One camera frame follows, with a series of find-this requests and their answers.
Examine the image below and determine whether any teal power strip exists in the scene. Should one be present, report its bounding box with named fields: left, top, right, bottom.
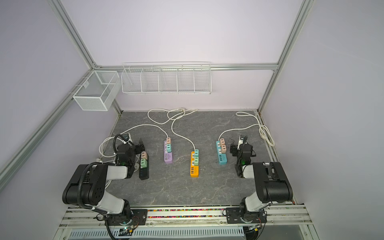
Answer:
left=216, top=140, right=227, bottom=165

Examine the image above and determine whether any orange power strip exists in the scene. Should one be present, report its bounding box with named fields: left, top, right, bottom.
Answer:
left=190, top=151, right=199, bottom=178

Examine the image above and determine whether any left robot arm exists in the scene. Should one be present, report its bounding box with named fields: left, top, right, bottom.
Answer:
left=62, top=134, right=149, bottom=226

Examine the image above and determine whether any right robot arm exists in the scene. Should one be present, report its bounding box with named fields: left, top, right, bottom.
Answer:
left=230, top=135, right=293, bottom=223

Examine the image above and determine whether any pink plug on black strip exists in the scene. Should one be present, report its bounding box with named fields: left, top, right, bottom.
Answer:
left=141, top=151, right=148, bottom=160

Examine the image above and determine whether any green plug on black strip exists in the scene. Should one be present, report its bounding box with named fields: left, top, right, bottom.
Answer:
left=140, top=159, right=148, bottom=169

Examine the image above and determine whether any black power strip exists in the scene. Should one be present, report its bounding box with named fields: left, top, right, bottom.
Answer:
left=139, top=156, right=149, bottom=180

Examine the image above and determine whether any purple power strip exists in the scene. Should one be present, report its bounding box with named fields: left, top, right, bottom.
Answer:
left=164, top=141, right=173, bottom=164

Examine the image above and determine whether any white mesh box basket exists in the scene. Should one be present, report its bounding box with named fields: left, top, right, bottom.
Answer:
left=73, top=70, right=122, bottom=112

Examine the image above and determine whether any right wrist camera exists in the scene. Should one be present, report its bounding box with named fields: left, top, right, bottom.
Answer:
left=238, top=134, right=246, bottom=150

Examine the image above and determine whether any white cable of black strip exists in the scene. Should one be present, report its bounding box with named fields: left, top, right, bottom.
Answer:
left=95, top=136, right=121, bottom=164

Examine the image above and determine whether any white cable of teal strip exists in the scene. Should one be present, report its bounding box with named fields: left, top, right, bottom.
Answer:
left=218, top=111, right=276, bottom=148

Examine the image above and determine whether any white cable of orange strip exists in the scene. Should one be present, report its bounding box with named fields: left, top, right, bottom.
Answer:
left=166, top=108, right=199, bottom=151

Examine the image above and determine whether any white cable of purple strip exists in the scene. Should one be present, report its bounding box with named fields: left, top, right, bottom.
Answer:
left=119, top=107, right=187, bottom=142

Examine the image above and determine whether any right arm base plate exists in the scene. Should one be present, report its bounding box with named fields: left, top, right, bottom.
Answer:
left=223, top=207, right=267, bottom=224

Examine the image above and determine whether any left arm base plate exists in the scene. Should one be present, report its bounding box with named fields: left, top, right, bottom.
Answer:
left=107, top=209, right=148, bottom=226

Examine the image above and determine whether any aluminium front rail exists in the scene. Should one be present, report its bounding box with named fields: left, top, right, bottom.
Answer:
left=58, top=204, right=313, bottom=230

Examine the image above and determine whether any white vented cable duct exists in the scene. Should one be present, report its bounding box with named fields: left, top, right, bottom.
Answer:
left=65, top=227, right=245, bottom=240

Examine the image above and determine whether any white wire wall basket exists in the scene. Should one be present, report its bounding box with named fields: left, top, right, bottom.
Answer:
left=121, top=62, right=212, bottom=94

